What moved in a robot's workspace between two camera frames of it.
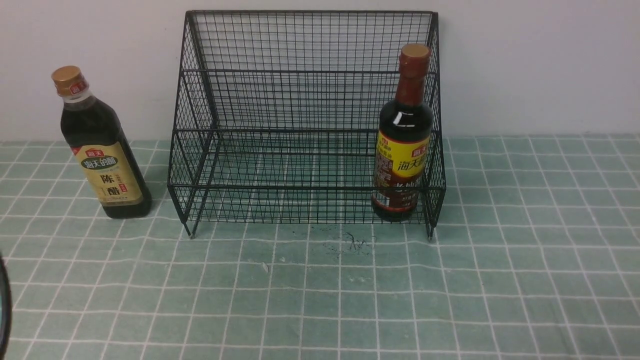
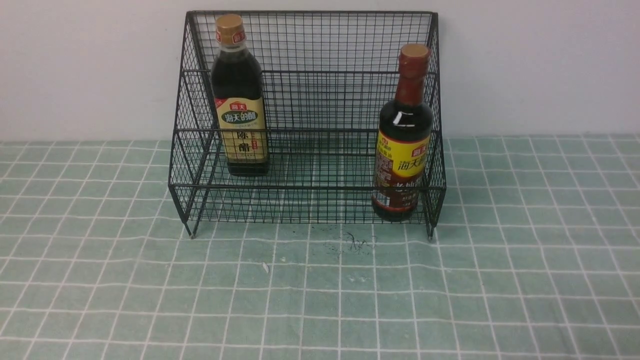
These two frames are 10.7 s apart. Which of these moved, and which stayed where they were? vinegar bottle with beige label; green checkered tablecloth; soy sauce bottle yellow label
Moved: vinegar bottle with beige label
Stayed: soy sauce bottle yellow label; green checkered tablecloth
